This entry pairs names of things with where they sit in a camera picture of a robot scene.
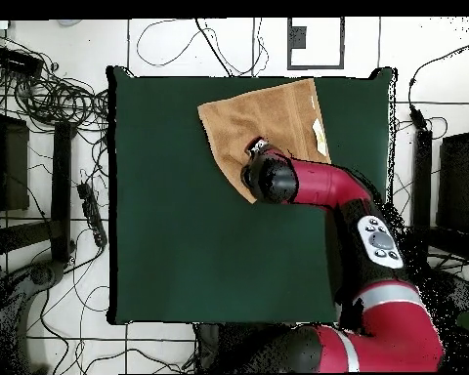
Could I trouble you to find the grey floor hatch frame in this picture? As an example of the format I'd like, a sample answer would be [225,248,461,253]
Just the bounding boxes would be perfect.
[286,17,346,71]

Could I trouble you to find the tangled black cable bundle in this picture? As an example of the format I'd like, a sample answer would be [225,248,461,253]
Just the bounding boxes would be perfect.
[7,65,110,134]

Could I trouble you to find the thin black looped cable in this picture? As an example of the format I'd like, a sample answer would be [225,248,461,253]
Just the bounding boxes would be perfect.
[136,17,271,78]

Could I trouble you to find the black cable with adapter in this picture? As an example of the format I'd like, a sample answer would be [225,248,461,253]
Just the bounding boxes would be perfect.
[406,38,469,132]

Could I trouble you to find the thick black cable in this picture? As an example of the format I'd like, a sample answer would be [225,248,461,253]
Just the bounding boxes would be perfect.
[193,17,235,78]

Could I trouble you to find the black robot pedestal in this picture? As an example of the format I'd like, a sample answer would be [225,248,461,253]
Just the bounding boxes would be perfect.
[192,322,259,374]

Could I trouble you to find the black metal frame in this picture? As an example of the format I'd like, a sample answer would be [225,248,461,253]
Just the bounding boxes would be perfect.
[408,100,469,274]
[0,88,77,274]

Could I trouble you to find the black rectangular box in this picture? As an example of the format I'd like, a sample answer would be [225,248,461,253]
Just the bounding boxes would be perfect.
[0,46,45,78]

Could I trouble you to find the dark green table cloth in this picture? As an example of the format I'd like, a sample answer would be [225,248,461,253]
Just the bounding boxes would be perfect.
[106,64,399,328]

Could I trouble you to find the black power strip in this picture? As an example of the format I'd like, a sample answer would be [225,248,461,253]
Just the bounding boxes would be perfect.
[76,182,108,249]

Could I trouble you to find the tan terry towel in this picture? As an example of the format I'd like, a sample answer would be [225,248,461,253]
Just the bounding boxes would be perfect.
[196,77,332,205]

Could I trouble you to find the grey stand base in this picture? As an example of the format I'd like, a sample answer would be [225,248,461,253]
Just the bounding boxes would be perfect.
[0,258,68,374]
[425,267,469,372]

